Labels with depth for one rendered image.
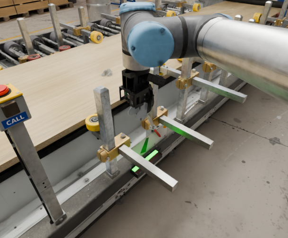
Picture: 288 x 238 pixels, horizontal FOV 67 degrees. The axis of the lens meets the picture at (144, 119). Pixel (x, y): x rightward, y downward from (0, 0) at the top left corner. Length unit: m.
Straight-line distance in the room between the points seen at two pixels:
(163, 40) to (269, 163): 1.87
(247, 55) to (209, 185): 1.58
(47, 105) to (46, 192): 0.46
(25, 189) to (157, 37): 0.81
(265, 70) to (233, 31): 0.11
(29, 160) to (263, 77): 0.57
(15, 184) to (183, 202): 1.15
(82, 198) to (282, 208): 1.46
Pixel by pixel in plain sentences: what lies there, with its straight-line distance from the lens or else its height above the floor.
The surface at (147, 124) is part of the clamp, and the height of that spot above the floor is 0.86.
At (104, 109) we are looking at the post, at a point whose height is 1.05.
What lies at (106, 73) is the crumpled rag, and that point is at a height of 0.91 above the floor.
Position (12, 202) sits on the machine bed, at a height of 0.68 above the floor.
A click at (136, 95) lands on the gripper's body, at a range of 0.65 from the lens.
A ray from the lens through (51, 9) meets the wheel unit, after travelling 1.79.
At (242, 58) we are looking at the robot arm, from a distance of 0.35.
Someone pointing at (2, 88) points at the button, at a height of 1.23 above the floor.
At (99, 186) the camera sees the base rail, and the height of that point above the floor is 0.70.
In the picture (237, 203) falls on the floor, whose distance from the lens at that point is 1.83.
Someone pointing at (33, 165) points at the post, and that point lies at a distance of 0.67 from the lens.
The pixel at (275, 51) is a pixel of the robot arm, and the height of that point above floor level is 1.37.
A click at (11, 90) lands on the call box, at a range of 0.56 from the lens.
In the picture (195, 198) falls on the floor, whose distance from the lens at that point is 1.76.
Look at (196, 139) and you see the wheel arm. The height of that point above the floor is 0.85.
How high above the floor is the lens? 1.46
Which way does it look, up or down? 38 degrees down
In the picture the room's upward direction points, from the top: straight up
